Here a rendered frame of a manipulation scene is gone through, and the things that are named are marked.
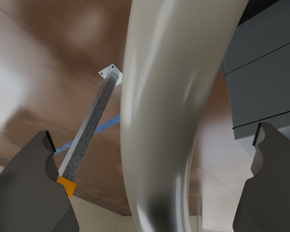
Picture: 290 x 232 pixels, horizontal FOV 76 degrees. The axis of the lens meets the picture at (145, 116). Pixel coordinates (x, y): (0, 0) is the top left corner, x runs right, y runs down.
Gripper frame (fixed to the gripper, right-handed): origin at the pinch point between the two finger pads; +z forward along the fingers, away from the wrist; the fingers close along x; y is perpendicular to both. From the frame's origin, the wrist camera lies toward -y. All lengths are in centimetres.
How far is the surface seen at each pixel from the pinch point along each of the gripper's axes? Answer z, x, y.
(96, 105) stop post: 114, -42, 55
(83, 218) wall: 322, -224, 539
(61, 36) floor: 151, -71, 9
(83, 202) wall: 357, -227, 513
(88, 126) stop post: 97, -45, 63
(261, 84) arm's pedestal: 67, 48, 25
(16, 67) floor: 175, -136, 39
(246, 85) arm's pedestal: 71, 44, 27
